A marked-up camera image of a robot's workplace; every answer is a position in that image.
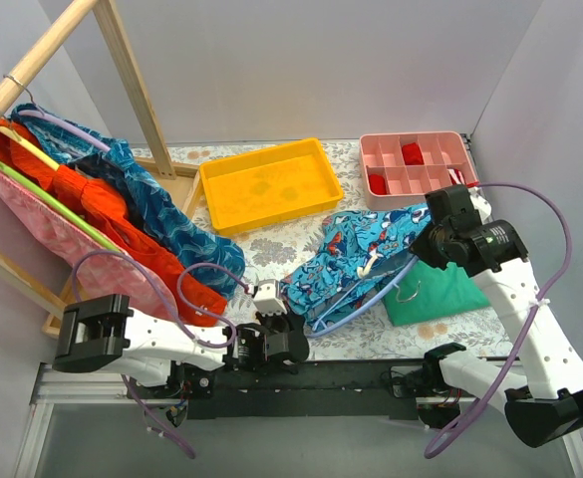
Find yellow plastic tray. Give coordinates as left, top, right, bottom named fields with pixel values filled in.
left=199, top=138, right=344, bottom=236

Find pink patterned garment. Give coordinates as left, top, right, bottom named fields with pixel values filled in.
left=0, top=172, right=175, bottom=319

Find green hanger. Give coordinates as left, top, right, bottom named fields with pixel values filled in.
left=0, top=161, right=120, bottom=252

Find green folded cloth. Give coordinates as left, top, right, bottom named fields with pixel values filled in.
left=382, top=262, right=489, bottom=327

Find orange garment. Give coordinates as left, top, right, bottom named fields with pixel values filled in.
left=0, top=120, right=227, bottom=327

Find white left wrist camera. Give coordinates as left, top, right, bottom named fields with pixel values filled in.
left=253, top=279, right=287, bottom=317

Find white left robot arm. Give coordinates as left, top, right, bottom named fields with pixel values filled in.
left=53, top=294, right=310, bottom=398

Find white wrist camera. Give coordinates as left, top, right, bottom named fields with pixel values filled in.
left=253, top=279, right=287, bottom=317
left=468, top=187, right=492, bottom=223

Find wooden clothes rack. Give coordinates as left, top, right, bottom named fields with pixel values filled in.
left=0, top=0, right=203, bottom=338

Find dark blue leaf print garment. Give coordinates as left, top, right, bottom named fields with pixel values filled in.
left=10, top=103, right=246, bottom=277

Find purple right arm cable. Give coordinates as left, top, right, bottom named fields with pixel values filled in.
left=423, top=181, right=572, bottom=460

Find light blue wire hanger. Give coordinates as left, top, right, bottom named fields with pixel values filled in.
left=306, top=258, right=423, bottom=339

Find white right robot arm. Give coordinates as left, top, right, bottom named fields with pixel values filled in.
left=410, top=184, right=583, bottom=459

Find red rolled sock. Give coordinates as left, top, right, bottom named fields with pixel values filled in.
left=402, top=142, right=425, bottom=166
left=368, top=174, right=388, bottom=196

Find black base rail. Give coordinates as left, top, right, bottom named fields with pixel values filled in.
left=131, top=358, right=471, bottom=426

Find yellow hanger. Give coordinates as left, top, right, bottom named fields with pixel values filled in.
left=0, top=126, right=60, bottom=171

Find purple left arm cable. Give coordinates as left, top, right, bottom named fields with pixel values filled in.
left=69, top=248, right=265, bottom=350

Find purple hanger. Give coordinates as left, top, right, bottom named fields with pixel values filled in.
left=22, top=94, right=111, bottom=152

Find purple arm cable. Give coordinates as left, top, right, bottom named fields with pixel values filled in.
left=423, top=181, right=572, bottom=460
left=69, top=248, right=265, bottom=350

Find blue shark print shorts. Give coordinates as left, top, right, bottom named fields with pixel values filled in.
left=282, top=204, right=431, bottom=338

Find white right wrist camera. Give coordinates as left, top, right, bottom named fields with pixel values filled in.
left=468, top=187, right=492, bottom=223

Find red white striped sock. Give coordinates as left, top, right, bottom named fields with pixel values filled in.
left=446, top=167, right=479, bottom=188

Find floral table mat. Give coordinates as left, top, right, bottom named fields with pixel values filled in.
left=129, top=138, right=527, bottom=363

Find pink divided organizer box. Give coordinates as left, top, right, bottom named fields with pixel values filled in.
left=359, top=131, right=478, bottom=210

